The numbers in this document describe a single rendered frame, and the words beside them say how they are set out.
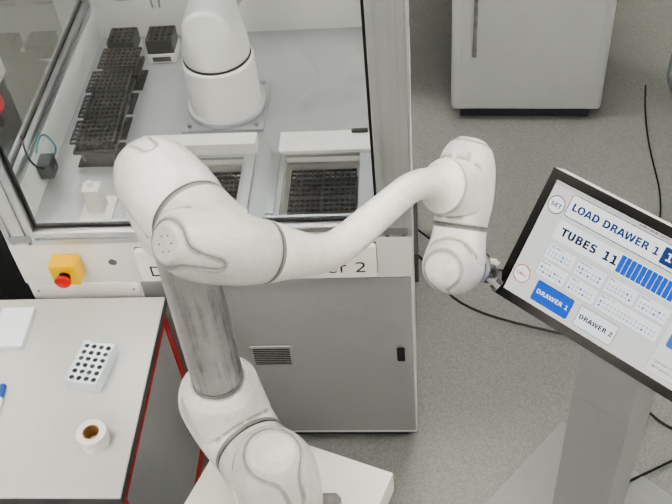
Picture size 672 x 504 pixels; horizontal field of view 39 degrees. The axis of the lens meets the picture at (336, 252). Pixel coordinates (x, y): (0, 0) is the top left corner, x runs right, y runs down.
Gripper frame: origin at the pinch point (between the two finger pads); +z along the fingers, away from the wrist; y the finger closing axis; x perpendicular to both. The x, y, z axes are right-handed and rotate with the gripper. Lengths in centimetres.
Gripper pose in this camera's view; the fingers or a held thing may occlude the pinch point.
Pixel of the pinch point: (490, 265)
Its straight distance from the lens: 209.2
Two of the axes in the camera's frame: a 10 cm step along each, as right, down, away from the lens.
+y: -6.7, -7.0, 2.6
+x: -6.5, 7.2, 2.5
